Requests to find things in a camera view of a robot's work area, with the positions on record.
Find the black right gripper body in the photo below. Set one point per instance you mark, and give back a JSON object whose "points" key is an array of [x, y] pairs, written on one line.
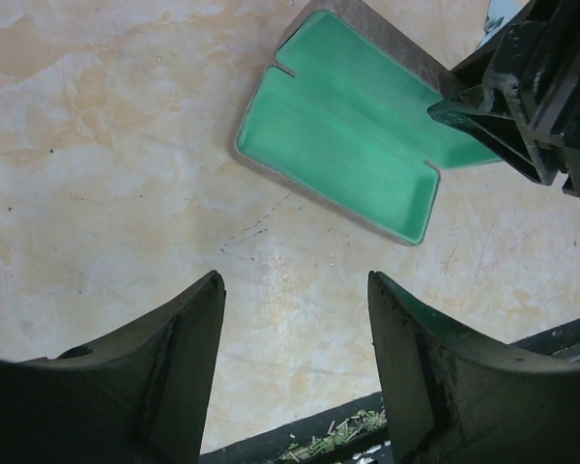
{"points": [[536, 70]]}

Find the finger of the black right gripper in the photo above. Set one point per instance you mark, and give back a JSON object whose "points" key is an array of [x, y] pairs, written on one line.
{"points": [[490, 122], [482, 74]]}

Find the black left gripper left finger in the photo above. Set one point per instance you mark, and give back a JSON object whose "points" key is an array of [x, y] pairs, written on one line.
{"points": [[139, 394]]}

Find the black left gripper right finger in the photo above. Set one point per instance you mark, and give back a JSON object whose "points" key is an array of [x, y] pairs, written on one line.
{"points": [[456, 395]]}

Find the light blue cleaning cloth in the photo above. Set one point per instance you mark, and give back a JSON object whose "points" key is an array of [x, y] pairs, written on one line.
{"points": [[499, 14]]}

